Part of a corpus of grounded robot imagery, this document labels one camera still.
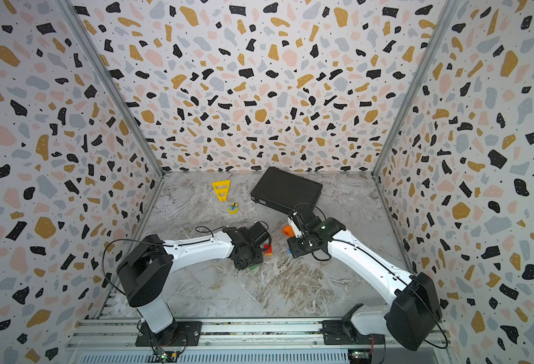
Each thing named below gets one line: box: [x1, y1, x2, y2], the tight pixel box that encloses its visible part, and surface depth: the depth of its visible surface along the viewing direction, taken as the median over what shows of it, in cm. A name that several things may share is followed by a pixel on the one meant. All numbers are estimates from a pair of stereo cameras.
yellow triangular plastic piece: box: [211, 179, 232, 202], surface depth 116 cm
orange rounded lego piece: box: [281, 224, 296, 238], surface depth 99 cm
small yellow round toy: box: [227, 202, 240, 215], surface depth 108 cm
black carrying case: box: [250, 166, 324, 215], surface depth 109 cm
